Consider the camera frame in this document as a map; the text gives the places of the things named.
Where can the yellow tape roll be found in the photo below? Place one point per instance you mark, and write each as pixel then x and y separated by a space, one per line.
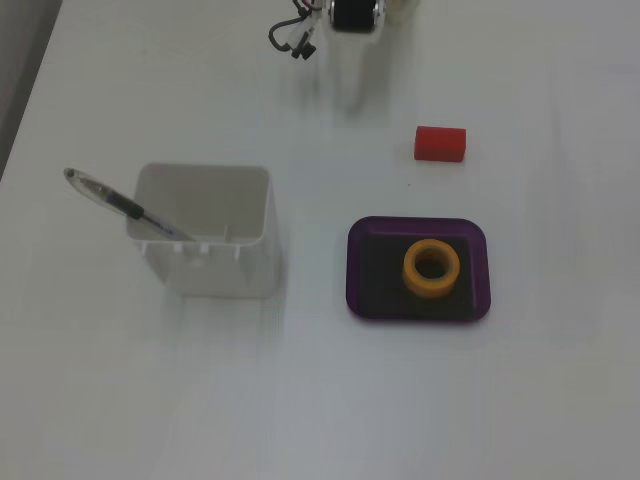
pixel 415 280

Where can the white square plastic box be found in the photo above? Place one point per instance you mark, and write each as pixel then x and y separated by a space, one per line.
pixel 225 270

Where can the red block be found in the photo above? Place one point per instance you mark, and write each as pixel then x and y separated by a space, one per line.
pixel 440 145

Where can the purple rectangular tray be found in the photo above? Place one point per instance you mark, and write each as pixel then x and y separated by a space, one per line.
pixel 372 270

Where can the clear ballpoint pen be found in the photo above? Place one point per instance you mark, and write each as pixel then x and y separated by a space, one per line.
pixel 107 196

